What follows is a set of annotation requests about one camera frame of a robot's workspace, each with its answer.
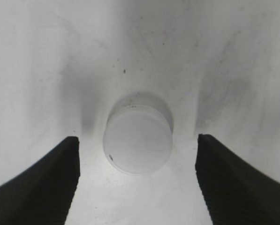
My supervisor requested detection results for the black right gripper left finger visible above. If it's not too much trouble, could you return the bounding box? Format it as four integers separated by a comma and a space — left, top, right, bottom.
0, 136, 80, 225

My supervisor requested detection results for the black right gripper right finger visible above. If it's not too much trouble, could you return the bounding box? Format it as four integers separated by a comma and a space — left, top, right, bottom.
195, 134, 280, 225

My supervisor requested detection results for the white screw cap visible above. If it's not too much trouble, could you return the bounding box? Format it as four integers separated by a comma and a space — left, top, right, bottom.
103, 92, 174, 175

